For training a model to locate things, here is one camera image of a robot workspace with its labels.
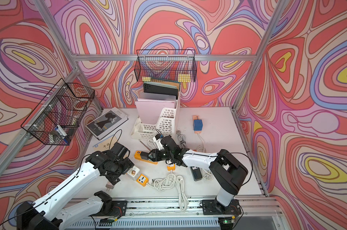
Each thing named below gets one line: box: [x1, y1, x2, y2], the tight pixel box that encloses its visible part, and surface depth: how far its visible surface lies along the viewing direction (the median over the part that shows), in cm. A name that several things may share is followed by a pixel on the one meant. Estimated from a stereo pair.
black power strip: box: [189, 165, 203, 182], surface depth 84 cm
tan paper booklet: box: [92, 134, 120, 152], surface depth 99 cm
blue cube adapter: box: [193, 119, 204, 131], surface depth 101 cm
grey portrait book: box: [84, 106, 129, 141], surface depth 108 cm
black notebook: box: [143, 83, 179, 100], surface depth 94 cm
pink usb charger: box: [105, 181, 115, 192], surface depth 81 cm
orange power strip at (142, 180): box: [136, 173, 150, 187], surface depth 82 cm
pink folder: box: [135, 98, 176, 125], surface depth 86 cm
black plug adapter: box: [139, 151, 149, 161], surface depth 86 cm
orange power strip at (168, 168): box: [166, 163, 176, 172], surface depth 88 cm
